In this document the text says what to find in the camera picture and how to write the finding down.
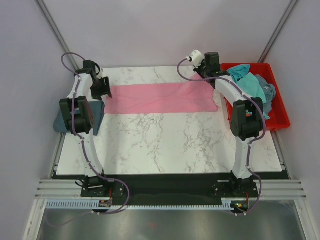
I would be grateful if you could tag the grey blue t shirt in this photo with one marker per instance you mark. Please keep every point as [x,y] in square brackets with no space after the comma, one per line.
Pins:
[269,92]

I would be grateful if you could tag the teal t shirt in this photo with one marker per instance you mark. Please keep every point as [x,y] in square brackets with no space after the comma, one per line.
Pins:
[247,81]

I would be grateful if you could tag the red plastic bin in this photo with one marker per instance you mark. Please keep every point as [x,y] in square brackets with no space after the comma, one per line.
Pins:
[278,116]

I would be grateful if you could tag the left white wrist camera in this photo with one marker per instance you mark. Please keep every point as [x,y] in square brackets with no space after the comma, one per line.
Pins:
[100,74]

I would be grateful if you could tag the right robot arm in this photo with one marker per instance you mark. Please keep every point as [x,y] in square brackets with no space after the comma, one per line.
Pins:
[247,122]

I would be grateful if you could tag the aluminium frame rail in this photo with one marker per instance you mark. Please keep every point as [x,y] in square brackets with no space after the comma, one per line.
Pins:
[270,189]

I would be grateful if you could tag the folded dark blue t shirt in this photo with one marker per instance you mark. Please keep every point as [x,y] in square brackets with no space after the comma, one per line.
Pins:
[97,108]

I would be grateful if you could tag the white slotted cable duct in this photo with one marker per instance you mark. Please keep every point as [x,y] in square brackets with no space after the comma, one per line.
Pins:
[149,203]

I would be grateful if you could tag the left corner aluminium post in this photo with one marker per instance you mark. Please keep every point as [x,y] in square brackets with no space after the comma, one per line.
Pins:
[52,25]

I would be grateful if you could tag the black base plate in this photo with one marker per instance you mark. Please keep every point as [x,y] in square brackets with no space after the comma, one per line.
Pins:
[115,186]

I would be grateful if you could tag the corner aluminium post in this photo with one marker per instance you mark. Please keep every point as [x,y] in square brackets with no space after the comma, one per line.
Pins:
[278,29]
[52,25]

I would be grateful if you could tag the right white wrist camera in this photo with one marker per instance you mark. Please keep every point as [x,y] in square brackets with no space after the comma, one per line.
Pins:
[196,58]

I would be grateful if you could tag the right corner aluminium post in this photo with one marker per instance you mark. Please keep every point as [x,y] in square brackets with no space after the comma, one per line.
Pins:
[278,29]

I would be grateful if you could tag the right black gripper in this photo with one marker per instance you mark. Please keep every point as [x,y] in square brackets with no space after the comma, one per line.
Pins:
[198,70]

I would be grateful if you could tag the pink t shirt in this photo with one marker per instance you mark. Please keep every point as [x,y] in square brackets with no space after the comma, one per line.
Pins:
[194,96]

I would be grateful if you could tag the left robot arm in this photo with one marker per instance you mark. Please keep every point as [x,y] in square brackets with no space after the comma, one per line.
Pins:
[78,117]

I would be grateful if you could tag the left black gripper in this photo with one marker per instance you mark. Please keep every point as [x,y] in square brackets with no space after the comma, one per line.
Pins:
[105,91]

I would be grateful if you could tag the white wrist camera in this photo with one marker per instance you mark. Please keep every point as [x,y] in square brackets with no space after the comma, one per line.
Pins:
[100,74]
[196,58]

